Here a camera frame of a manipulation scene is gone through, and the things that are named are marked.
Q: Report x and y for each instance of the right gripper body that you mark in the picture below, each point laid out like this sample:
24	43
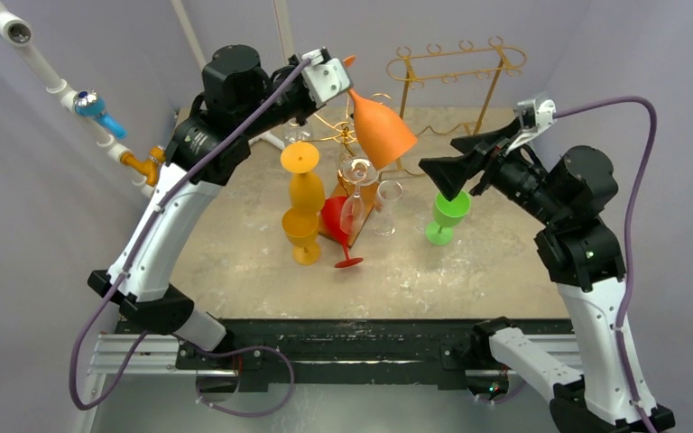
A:
486	162

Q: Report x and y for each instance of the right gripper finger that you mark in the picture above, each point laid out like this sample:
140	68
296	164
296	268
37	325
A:
451	173
496	138

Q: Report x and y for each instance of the orange goblet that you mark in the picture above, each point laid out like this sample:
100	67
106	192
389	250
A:
382	134

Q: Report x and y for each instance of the clear wine glass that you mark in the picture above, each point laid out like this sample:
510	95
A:
293	132
388	194
357	172

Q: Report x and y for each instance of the gold scroll wine glass rack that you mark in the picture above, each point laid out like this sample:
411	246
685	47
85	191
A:
368	192

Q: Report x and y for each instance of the red goblet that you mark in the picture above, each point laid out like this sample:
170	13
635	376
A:
331	215

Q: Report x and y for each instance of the yellow goblet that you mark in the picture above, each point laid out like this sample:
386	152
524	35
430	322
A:
301	229
306	189

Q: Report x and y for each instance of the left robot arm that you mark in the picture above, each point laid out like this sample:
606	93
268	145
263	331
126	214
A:
239	102

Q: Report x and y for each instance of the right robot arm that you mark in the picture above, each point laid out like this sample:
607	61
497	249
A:
585	260

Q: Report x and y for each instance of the green goblet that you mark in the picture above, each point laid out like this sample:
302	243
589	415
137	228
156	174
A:
446	215

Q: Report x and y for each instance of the white PVC pipe assembly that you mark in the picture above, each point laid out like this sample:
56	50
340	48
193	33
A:
83	81

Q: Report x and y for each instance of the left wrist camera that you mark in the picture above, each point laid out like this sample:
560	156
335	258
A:
325	77

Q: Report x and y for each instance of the gold rectangular wire rack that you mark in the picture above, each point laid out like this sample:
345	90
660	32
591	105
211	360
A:
441	78

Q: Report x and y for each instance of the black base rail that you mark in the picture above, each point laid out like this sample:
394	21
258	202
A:
334	351

